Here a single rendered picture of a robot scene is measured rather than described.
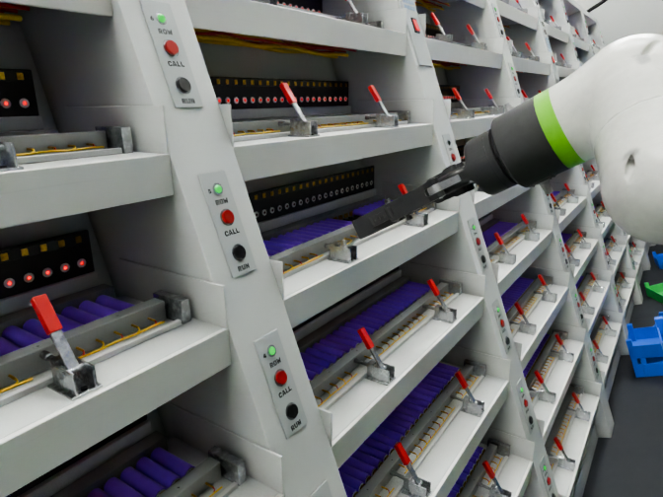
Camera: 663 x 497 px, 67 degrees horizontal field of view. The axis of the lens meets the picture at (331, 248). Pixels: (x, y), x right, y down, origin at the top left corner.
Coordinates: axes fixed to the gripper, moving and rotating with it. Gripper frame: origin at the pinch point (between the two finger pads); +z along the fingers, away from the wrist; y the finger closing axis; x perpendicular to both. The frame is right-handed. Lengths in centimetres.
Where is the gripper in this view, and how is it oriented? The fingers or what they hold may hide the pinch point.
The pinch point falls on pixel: (378, 219)
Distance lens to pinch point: 73.8
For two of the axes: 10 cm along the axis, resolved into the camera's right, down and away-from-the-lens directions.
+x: -4.2, -9.1, 0.3
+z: -7.1, 3.5, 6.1
